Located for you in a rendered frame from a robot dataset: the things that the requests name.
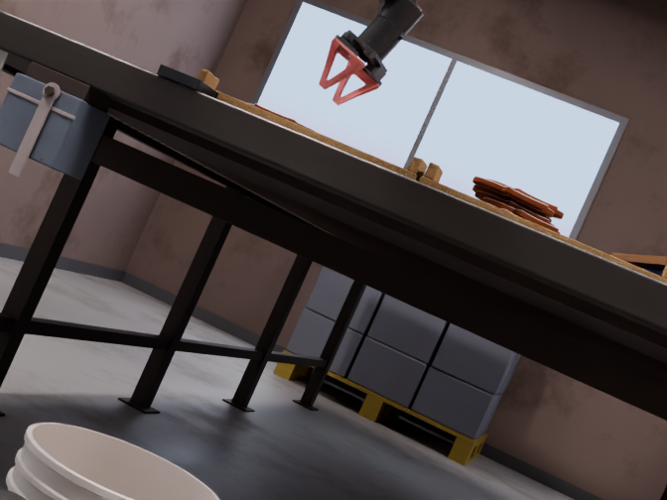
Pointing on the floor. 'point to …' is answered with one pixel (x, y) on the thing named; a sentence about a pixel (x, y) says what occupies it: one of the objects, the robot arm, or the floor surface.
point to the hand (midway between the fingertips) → (332, 91)
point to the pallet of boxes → (405, 362)
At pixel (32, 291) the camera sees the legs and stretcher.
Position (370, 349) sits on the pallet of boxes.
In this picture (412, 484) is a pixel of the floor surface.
